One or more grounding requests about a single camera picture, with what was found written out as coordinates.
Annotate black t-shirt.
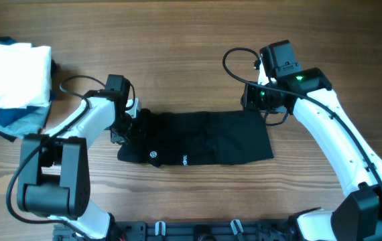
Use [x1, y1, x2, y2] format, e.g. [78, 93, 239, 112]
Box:
[117, 108, 274, 167]

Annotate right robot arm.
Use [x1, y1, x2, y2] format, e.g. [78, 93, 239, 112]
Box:
[244, 67, 382, 240]

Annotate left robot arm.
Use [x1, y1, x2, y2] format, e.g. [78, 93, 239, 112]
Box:
[6, 87, 131, 240]

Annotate light blue denim garment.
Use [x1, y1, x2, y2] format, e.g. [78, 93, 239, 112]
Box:
[0, 104, 51, 142]

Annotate dark blue folded garment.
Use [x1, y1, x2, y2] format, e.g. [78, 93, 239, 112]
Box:
[0, 35, 58, 128]

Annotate white folded cloth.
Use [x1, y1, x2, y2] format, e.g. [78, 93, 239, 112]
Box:
[0, 42, 52, 110]

